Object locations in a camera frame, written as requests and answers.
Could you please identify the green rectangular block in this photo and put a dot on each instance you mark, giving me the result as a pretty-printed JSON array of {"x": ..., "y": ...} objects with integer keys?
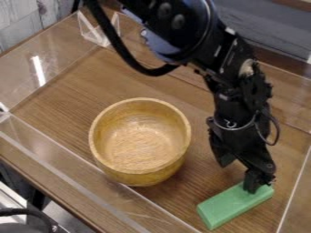
[{"x": 230, "y": 204}]

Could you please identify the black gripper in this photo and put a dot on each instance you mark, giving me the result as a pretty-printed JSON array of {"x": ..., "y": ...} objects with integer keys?
[{"x": 243, "y": 142}]

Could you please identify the clear acrylic corner bracket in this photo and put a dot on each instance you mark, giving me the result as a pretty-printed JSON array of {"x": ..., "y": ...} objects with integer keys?
[{"x": 93, "y": 33}]

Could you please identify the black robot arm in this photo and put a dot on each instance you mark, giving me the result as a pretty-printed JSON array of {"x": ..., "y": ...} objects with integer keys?
[{"x": 189, "y": 36}]

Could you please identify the black metal table frame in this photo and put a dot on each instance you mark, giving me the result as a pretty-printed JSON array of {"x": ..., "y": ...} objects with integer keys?
[{"x": 39, "y": 200}]

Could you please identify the clear acrylic tray wall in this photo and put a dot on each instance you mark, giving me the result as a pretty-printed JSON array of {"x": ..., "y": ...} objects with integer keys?
[{"x": 46, "y": 145}]

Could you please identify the brown wooden bowl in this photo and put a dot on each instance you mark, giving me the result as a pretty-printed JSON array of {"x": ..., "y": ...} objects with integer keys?
[{"x": 138, "y": 139}]

